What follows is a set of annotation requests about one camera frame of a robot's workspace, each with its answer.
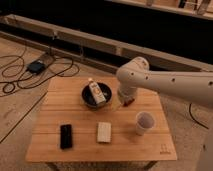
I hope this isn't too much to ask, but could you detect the red pepper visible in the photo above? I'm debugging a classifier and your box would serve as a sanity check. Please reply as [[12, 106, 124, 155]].
[[123, 98, 135, 107]]

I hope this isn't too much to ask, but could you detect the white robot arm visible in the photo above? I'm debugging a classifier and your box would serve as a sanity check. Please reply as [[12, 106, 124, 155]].
[[116, 57, 213, 108]]

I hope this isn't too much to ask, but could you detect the small milk carton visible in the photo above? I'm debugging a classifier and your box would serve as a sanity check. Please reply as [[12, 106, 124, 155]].
[[88, 78, 106, 106]]

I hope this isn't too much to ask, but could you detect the black bowl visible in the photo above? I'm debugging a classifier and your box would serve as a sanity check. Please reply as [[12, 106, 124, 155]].
[[81, 82, 112, 108]]

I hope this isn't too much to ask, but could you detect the white rectangular sponge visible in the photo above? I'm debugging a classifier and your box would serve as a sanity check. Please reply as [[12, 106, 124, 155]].
[[97, 122, 111, 143]]

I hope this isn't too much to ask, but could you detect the wooden table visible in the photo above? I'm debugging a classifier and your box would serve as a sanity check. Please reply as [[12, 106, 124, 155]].
[[26, 77, 177, 163]]

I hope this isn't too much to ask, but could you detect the black rectangular remote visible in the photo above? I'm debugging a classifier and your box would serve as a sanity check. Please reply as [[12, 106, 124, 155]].
[[60, 124, 72, 149]]

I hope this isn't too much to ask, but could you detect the black power adapter box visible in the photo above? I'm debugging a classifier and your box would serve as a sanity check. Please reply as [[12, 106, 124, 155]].
[[27, 61, 45, 74]]

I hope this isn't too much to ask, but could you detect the black cable right side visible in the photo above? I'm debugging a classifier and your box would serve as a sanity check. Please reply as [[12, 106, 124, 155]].
[[188, 102, 210, 130]]

